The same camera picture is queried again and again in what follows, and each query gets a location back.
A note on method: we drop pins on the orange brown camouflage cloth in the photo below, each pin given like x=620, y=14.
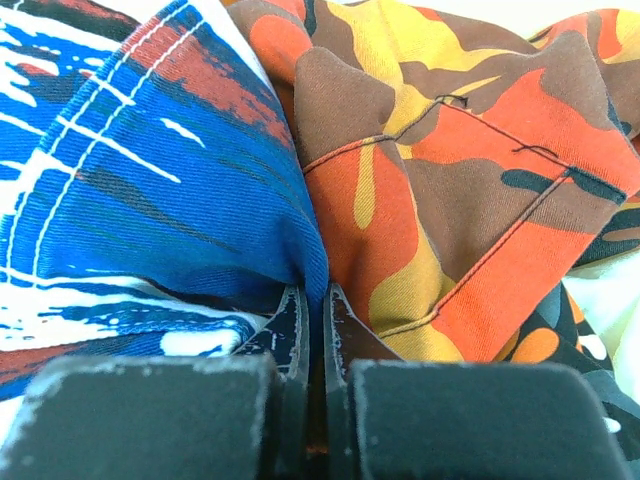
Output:
x=459, y=171

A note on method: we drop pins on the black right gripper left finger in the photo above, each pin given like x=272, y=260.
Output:
x=241, y=416

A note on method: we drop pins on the black orange grey patterned cloth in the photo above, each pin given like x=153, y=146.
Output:
x=590, y=360

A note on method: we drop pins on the blue white red patterned cloth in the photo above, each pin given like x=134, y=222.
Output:
x=151, y=198

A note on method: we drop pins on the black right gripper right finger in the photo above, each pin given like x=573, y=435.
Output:
x=393, y=419

